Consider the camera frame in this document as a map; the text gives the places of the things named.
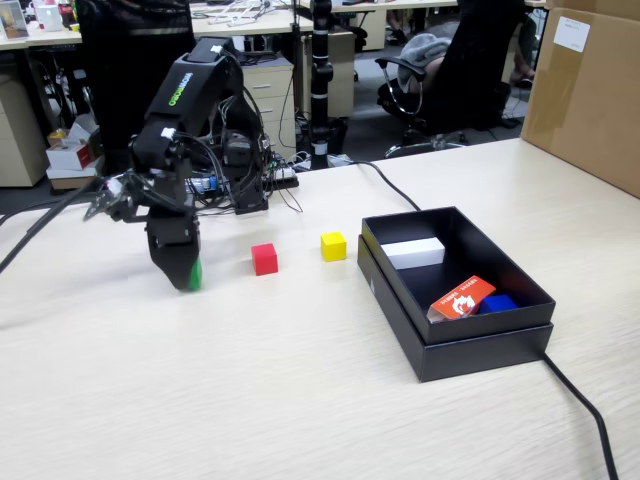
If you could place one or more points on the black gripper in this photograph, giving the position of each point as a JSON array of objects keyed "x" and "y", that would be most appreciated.
[{"x": 170, "y": 195}]

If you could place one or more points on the green wooden cube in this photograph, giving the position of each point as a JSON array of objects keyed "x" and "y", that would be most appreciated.
[{"x": 197, "y": 276}]

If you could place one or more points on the red wooden cube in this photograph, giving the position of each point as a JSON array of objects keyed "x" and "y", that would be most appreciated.
[{"x": 265, "y": 262}]

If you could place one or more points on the yellow wooden cube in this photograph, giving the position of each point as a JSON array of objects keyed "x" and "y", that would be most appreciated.
[{"x": 334, "y": 247}]

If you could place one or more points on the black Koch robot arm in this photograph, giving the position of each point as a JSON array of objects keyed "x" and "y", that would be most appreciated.
[{"x": 185, "y": 85}]

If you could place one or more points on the white red cardboard box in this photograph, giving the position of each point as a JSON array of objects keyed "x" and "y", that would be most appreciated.
[{"x": 67, "y": 157}]

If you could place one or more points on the black cardboard box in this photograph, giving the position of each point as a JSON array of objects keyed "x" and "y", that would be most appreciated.
[{"x": 475, "y": 360}]

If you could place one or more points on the large brown cardboard box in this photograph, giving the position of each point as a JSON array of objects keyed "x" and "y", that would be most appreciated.
[{"x": 590, "y": 110}]

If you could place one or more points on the controller board with red LED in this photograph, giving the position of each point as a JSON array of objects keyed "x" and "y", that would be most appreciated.
[{"x": 207, "y": 184}]

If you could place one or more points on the white power strip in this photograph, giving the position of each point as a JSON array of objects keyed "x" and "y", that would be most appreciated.
[{"x": 286, "y": 173}]

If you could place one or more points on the black mesh office chair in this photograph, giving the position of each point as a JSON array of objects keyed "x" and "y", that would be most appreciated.
[{"x": 125, "y": 75}]

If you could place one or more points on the beige drawer cabinet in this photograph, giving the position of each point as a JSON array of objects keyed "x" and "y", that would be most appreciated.
[{"x": 277, "y": 100}]

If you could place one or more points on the beige side cabinet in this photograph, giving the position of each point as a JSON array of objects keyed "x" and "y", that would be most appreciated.
[{"x": 15, "y": 135}]

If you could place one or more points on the black vertical pole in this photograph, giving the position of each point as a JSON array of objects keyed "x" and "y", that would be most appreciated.
[{"x": 320, "y": 75}]

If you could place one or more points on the white rectangular block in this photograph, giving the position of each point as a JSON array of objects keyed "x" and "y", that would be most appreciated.
[{"x": 415, "y": 252}]

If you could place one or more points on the white laptop stand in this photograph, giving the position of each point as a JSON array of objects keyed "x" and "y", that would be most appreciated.
[{"x": 235, "y": 15}]

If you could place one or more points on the beige office desk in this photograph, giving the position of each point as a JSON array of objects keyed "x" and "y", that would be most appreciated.
[
  {"x": 280, "y": 22},
  {"x": 30, "y": 41}
]

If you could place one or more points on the cola bottle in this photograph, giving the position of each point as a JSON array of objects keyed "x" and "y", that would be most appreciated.
[{"x": 66, "y": 12}]

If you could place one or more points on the tall beige cabinet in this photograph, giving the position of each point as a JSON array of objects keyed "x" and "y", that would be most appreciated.
[{"x": 342, "y": 50}]

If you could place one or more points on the orange paper carton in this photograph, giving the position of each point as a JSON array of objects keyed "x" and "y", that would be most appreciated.
[{"x": 460, "y": 302}]

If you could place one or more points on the grey cloth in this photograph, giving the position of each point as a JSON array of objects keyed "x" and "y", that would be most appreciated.
[{"x": 425, "y": 50}]

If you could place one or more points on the blue wooden cube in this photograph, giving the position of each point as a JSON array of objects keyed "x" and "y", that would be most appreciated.
[{"x": 497, "y": 304}]

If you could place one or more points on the black office chair chrome armrests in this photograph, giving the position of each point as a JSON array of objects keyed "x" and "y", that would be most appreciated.
[{"x": 475, "y": 75}]

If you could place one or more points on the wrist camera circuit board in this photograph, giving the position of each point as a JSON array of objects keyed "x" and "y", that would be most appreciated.
[{"x": 107, "y": 197}]

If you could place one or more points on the picture frame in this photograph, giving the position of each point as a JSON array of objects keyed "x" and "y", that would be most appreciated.
[{"x": 12, "y": 20}]

